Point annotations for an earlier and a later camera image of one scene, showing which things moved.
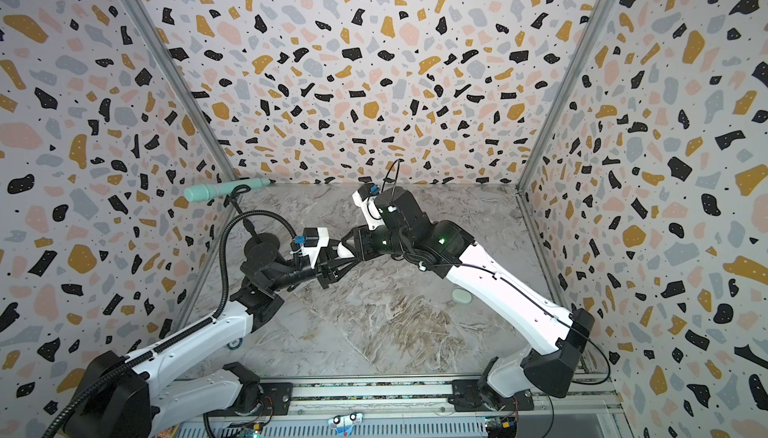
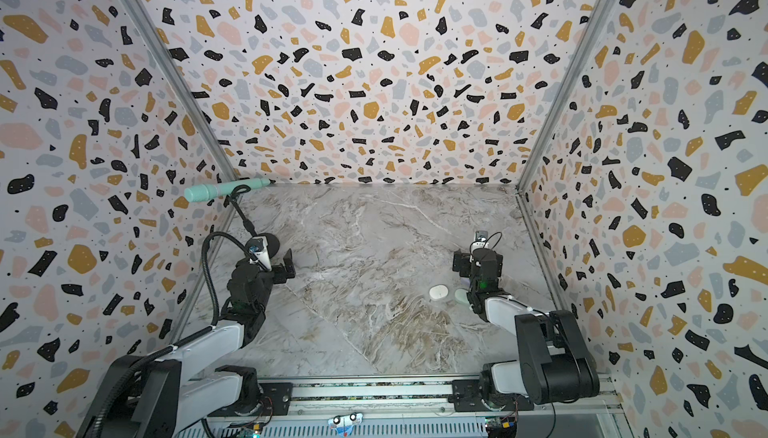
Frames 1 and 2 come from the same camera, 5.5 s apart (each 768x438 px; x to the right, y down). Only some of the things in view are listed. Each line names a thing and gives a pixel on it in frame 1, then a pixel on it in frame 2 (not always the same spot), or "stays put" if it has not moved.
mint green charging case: [461, 295] stays put
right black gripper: [361, 244] → [462, 261]
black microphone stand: [260, 248] stays put
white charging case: [343, 252] → [438, 291]
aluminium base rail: [570, 409] stays put
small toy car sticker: [343, 423] stays put
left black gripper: [330, 271] → [282, 276]
